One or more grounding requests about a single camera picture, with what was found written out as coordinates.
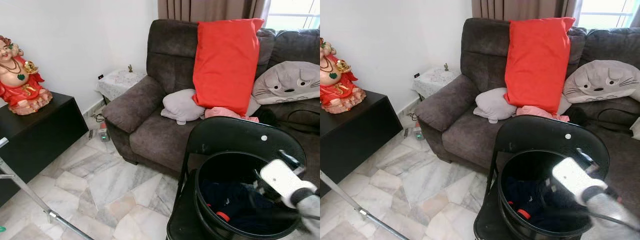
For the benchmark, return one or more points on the dark garment with red trim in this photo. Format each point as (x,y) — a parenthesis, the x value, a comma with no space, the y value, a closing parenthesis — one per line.
(535,200)
(230,200)

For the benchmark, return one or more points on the black TV console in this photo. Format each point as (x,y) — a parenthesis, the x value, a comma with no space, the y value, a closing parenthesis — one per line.
(30,140)
(355,135)

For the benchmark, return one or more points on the red laughing Buddha statue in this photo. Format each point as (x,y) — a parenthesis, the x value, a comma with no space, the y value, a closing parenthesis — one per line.
(337,75)
(17,75)

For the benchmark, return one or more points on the grey cat face cushion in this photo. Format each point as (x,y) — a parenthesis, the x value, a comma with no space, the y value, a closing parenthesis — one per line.
(287,82)
(600,82)

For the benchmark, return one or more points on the pink cloth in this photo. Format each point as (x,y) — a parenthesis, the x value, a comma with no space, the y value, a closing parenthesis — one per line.
(540,112)
(225,114)

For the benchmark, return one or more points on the black folding chair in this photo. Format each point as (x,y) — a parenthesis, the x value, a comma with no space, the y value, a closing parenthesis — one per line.
(530,135)
(225,137)

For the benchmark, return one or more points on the floor power strip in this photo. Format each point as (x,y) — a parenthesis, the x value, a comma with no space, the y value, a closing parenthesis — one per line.
(417,131)
(102,132)

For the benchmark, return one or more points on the silver clothes rack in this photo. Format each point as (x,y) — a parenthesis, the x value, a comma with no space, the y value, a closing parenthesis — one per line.
(30,197)
(360,211)

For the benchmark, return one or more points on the red pillow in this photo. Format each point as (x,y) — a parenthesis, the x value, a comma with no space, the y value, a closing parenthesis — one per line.
(537,65)
(225,65)

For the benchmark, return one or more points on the window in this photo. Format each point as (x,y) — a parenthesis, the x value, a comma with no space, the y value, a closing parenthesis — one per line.
(605,12)
(292,12)

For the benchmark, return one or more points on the side table with lace cloth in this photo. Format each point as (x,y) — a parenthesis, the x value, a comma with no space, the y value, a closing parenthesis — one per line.
(435,80)
(117,82)

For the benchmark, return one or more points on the grey plush cushion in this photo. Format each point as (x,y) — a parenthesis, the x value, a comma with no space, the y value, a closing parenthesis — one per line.
(494,105)
(180,106)

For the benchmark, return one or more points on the black plastic bucket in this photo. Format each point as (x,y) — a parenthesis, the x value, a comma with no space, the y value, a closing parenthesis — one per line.
(200,200)
(501,200)

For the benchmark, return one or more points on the brown fabric sofa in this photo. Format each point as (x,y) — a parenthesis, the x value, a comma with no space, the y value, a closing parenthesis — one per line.
(150,115)
(465,115)

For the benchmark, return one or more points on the brown curtain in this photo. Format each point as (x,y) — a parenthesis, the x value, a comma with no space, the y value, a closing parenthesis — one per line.
(525,9)
(210,10)

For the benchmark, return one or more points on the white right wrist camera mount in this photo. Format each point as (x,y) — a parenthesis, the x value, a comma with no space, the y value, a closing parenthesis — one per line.
(282,177)
(575,176)

